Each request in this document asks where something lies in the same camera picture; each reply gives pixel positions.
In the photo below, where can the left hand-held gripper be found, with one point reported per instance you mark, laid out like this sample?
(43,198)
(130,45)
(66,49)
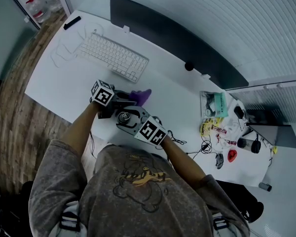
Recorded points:
(102,95)

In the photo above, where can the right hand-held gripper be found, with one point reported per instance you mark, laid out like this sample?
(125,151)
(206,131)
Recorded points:
(150,132)

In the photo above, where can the small metal cup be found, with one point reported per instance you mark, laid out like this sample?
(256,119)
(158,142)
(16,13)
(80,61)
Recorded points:
(124,117)

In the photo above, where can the purple cloth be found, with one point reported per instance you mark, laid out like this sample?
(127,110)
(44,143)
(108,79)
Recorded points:
(141,96)

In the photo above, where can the person's left forearm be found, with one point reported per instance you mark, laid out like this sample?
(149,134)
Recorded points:
(81,130)

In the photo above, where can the person's right forearm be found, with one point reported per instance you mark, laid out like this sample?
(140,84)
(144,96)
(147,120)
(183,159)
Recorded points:
(182,162)

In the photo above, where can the white keyboard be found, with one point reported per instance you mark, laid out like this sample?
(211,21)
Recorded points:
(113,55)

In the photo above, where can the white divider clip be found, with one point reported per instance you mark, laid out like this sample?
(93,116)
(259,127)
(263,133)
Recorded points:
(127,28)
(205,76)

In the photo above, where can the yellow snack packet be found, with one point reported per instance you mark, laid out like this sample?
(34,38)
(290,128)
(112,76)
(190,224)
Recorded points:
(207,128)

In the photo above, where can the black round knob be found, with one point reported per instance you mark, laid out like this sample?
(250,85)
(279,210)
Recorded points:
(189,66)

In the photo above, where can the dark desk divider panel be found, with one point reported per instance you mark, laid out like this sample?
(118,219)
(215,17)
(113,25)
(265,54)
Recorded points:
(175,41)

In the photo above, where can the person's grey printed t-shirt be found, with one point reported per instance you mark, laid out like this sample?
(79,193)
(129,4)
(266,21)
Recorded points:
(138,201)

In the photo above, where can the red sachet strip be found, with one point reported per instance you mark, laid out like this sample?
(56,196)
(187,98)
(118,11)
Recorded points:
(222,131)

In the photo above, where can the teal package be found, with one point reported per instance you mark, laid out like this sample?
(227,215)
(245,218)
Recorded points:
(222,105)

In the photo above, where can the grey computer mouse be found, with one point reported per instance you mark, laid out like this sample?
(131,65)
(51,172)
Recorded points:
(219,160)

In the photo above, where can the black bar device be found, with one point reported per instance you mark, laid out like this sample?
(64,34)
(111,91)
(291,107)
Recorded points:
(72,22)

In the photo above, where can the red round object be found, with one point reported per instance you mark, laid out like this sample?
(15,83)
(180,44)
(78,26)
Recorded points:
(232,155)

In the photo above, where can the black power adapter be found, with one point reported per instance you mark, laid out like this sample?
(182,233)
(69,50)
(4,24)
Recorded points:
(238,112)

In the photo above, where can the black tumbler bottle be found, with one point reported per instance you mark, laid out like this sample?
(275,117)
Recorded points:
(245,143)

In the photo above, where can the black office chair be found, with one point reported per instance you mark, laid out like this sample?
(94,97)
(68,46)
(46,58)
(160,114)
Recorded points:
(236,199)

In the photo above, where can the white round peg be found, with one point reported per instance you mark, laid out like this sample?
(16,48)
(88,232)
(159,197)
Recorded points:
(279,85)
(266,87)

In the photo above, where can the frosted glass door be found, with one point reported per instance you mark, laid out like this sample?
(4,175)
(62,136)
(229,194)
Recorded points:
(5,33)

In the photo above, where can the small yellow object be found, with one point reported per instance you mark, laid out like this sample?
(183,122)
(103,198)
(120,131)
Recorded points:
(274,150)

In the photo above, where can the small grey device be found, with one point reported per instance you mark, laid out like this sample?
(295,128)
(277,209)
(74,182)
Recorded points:
(265,186)

